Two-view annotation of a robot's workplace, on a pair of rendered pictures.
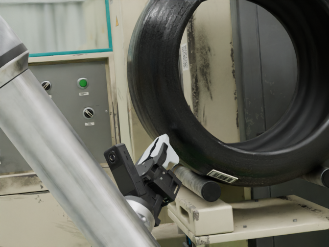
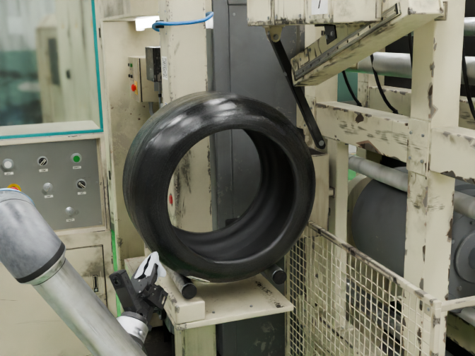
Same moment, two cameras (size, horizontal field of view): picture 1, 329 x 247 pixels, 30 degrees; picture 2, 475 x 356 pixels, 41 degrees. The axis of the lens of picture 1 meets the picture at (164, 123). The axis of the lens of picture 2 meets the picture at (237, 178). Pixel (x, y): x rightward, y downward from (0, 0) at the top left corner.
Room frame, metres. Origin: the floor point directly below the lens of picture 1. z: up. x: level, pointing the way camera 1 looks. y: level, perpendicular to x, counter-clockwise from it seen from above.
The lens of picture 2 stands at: (-0.36, 0.04, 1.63)
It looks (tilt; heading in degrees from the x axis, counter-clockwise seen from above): 13 degrees down; 351
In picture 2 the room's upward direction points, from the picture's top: 1 degrees counter-clockwise
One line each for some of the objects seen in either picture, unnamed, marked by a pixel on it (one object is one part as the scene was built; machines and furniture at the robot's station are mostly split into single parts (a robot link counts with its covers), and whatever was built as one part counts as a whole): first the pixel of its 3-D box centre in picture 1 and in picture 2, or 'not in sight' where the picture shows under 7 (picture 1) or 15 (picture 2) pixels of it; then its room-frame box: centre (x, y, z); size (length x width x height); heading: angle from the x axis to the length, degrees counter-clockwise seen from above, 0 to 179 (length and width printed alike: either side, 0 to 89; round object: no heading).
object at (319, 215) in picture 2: not in sight; (298, 191); (1.81, -0.54, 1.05); 0.20 x 0.15 x 0.30; 9
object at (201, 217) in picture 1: (196, 207); (175, 289); (1.51, -0.06, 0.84); 0.36 x 0.09 x 0.06; 9
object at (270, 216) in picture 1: (251, 215); (218, 294); (1.53, -0.20, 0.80); 0.37 x 0.36 x 0.02; 99
